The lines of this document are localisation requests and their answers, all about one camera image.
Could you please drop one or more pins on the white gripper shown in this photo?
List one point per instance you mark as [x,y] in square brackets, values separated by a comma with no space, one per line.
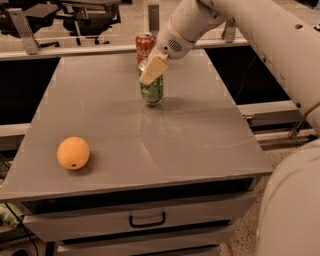
[169,42]

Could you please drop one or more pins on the green soda can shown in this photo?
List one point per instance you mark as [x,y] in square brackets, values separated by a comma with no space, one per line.
[152,94]

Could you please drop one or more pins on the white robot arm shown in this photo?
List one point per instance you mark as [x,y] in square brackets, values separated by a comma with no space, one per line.
[289,218]

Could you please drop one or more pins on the red coke can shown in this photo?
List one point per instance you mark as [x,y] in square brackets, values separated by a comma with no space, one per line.
[144,45]

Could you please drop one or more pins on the black office chair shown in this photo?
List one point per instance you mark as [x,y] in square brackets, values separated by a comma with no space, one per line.
[88,18]

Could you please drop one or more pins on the grey drawer cabinet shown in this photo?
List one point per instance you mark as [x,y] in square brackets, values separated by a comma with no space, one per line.
[192,156]

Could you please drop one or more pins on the orange fruit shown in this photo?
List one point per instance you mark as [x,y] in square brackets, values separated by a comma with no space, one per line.
[73,153]

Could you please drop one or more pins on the grey metal bracket middle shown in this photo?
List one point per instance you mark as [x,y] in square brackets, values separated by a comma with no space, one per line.
[153,18]

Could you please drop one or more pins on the grey metal bracket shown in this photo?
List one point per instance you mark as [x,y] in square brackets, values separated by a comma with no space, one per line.
[229,32]
[21,24]
[153,18]

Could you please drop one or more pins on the grey metal bracket right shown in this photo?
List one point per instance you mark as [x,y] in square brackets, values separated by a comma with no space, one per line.
[229,32]

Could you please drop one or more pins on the grey metal bracket left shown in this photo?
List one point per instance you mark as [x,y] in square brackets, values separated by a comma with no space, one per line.
[21,24]

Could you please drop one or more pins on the black drawer handle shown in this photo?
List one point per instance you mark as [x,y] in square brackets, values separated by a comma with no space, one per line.
[147,221]

